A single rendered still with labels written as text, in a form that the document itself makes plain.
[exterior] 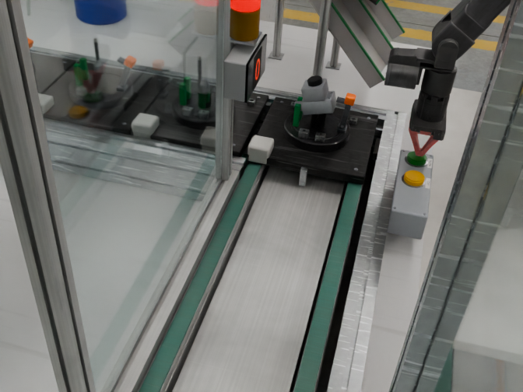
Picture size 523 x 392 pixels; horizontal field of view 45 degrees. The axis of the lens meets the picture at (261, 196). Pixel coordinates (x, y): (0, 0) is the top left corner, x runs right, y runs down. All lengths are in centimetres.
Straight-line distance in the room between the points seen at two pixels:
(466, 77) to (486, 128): 354
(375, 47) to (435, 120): 40
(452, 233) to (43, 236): 37
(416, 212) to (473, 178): 87
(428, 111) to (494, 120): 93
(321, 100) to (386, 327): 47
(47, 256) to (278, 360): 49
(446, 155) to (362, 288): 60
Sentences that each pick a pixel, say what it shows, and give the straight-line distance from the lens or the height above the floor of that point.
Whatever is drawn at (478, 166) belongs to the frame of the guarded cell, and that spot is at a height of 153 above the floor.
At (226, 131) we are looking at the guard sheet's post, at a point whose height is 107.
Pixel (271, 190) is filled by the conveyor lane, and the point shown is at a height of 92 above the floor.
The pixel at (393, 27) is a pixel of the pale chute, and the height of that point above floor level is 102.
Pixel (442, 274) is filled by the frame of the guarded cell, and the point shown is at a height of 145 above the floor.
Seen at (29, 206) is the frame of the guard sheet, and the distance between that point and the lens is 59.
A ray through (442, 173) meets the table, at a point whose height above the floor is 86.
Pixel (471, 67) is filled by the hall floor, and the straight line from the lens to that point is 401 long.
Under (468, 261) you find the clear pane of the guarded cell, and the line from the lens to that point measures 38.
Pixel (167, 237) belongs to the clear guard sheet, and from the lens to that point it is 99.
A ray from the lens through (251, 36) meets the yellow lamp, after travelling 107.
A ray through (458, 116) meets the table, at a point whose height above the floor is 86.
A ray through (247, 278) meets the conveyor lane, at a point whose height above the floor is 92.
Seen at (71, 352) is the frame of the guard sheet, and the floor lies 116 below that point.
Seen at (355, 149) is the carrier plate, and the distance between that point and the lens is 134.
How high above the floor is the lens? 173
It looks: 39 degrees down
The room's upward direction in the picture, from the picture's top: 4 degrees clockwise
